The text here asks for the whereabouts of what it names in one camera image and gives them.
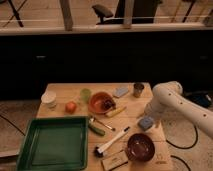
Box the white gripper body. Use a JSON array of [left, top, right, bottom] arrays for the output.
[[144, 99, 164, 120]]

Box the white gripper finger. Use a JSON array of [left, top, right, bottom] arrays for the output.
[[154, 119, 161, 128]]

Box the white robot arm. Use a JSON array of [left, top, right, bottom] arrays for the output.
[[144, 81, 213, 139]]

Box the grey blue sponge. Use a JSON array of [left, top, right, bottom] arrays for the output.
[[113, 87, 129, 98]]

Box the green plastic tray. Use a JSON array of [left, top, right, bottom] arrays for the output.
[[16, 116, 88, 171]]

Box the dark red bowl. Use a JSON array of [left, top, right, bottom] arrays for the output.
[[126, 133, 155, 162]]

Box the yellow banana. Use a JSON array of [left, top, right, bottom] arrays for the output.
[[106, 106, 126, 117]]

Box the dark food in bowl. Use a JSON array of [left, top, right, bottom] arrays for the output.
[[102, 99, 116, 110]]

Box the dark blue bag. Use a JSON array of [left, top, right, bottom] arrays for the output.
[[192, 92, 212, 108]]

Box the wooden block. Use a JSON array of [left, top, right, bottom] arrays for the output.
[[101, 151, 128, 171]]

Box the orange bowl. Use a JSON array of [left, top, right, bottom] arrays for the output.
[[88, 92, 116, 114]]

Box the green cucumber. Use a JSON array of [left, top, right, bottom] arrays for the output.
[[88, 123, 105, 136]]

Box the metal spoon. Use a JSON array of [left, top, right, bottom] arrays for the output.
[[89, 116, 116, 131]]

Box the white dish brush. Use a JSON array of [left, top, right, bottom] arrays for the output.
[[93, 127, 130, 158]]

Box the green plastic cup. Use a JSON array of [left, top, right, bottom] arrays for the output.
[[80, 88, 91, 103]]

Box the orange fruit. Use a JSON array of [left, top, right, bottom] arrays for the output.
[[65, 101, 77, 114]]

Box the black office chair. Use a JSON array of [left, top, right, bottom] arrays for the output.
[[92, 0, 162, 25]]

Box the white paper cup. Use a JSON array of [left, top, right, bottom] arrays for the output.
[[41, 91, 57, 108]]

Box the black floor cable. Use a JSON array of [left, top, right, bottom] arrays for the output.
[[165, 124, 199, 150]]

